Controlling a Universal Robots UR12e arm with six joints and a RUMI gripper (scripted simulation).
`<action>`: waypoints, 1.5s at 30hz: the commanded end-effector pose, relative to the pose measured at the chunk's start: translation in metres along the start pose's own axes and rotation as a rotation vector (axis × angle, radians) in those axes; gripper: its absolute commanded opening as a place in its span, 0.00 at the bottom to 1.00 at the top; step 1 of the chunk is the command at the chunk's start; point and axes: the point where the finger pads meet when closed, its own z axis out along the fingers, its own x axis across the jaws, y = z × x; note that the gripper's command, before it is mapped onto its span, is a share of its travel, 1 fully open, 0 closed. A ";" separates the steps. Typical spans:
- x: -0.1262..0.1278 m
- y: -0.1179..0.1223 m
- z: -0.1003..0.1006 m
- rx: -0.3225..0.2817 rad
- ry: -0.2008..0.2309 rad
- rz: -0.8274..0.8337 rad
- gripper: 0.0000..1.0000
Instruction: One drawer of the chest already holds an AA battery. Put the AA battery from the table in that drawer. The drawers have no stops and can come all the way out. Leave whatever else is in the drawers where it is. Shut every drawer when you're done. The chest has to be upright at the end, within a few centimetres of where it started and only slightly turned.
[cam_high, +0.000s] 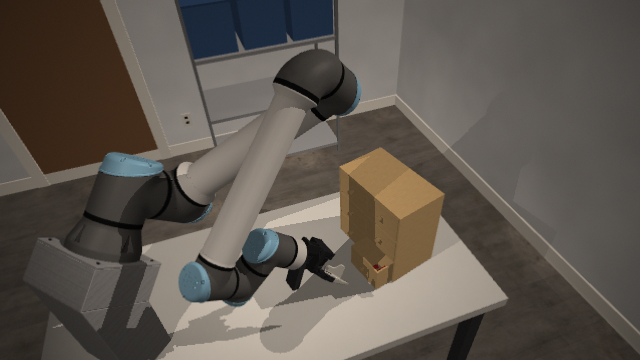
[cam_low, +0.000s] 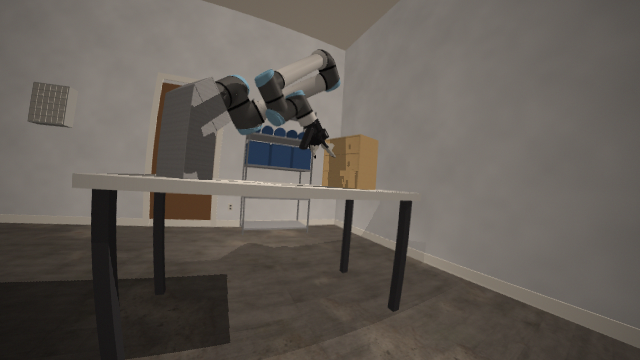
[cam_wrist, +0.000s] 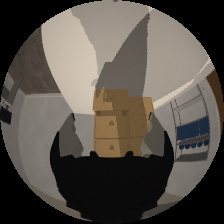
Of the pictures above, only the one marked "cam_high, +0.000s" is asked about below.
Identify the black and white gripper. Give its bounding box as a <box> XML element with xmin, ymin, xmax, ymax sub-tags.
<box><xmin>301</xmin><ymin>237</ymin><xmax>349</xmax><ymax>285</ymax></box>

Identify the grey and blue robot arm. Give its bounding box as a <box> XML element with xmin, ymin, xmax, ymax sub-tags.
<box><xmin>64</xmin><ymin>49</ymin><xmax>362</xmax><ymax>307</ymax></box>

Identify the tan wooden chest of drawers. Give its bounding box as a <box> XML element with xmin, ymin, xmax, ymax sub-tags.
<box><xmin>339</xmin><ymin>147</ymin><xmax>445</xmax><ymax>282</ymax></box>

